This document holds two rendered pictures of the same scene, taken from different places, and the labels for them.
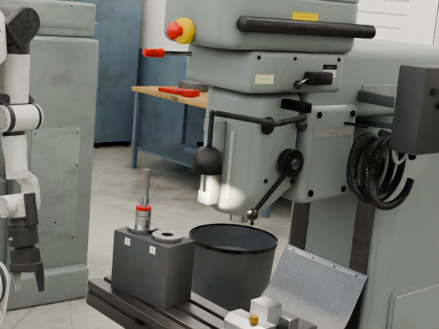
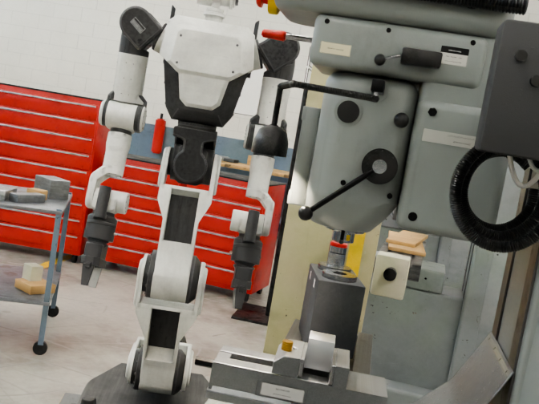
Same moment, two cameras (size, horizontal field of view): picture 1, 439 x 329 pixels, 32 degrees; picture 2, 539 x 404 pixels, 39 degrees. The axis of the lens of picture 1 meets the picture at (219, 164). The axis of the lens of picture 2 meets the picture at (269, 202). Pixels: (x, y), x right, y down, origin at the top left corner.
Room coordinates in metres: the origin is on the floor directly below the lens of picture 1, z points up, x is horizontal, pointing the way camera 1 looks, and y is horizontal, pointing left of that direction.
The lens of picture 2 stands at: (0.78, -1.18, 1.50)
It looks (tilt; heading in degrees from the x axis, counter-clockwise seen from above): 6 degrees down; 50
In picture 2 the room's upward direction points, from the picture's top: 10 degrees clockwise
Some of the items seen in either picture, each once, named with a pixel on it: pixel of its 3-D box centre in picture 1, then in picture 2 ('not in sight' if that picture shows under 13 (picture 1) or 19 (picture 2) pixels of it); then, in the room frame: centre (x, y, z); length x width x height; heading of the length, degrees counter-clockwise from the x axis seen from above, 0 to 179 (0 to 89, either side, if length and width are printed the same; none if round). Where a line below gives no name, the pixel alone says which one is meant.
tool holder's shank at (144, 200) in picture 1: (145, 187); not in sight; (2.22, 0.21, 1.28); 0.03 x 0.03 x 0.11
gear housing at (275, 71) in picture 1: (265, 67); (396, 57); (1.97, -0.10, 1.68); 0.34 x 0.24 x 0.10; 132
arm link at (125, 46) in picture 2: not in sight; (137, 32); (1.91, 0.89, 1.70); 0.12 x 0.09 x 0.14; 53
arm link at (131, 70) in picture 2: not in sight; (127, 91); (1.90, 0.88, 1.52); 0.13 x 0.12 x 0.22; 142
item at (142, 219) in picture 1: (143, 218); (336, 256); (2.22, 0.21, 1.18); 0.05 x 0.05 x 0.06
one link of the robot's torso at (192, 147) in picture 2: not in sight; (193, 153); (2.12, 0.81, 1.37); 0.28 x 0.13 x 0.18; 54
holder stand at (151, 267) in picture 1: (152, 262); (330, 306); (2.19, 0.17, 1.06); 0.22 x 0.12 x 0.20; 53
